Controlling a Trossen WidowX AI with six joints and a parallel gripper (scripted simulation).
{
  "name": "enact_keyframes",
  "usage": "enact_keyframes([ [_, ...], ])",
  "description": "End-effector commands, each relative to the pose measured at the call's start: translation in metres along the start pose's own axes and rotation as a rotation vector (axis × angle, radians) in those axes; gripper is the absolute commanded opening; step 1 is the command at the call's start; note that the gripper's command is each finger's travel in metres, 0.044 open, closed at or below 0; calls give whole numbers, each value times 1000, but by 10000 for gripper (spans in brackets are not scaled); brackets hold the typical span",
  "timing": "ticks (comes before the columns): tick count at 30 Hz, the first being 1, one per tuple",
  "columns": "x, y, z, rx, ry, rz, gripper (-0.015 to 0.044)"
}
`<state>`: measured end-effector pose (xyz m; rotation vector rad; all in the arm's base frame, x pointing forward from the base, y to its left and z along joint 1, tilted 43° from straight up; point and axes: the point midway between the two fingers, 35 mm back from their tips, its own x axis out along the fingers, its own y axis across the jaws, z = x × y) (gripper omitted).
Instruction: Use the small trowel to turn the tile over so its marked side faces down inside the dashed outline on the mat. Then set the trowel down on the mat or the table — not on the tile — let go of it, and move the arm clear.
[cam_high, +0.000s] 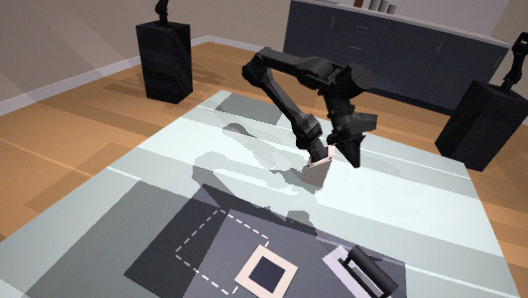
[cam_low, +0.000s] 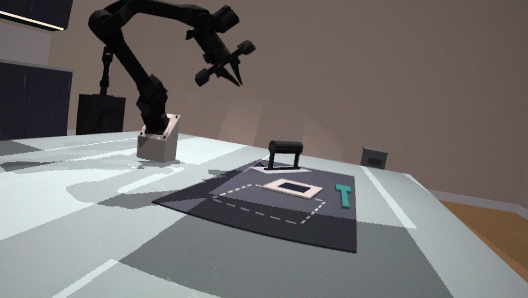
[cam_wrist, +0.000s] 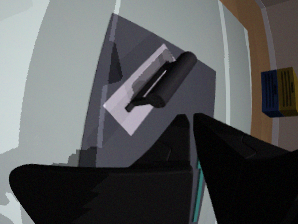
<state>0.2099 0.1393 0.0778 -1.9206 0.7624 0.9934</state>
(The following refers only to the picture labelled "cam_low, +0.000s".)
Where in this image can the beige square tile with dark square center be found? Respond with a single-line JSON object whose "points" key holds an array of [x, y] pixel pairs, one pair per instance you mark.
{"points": [[294, 188]]}

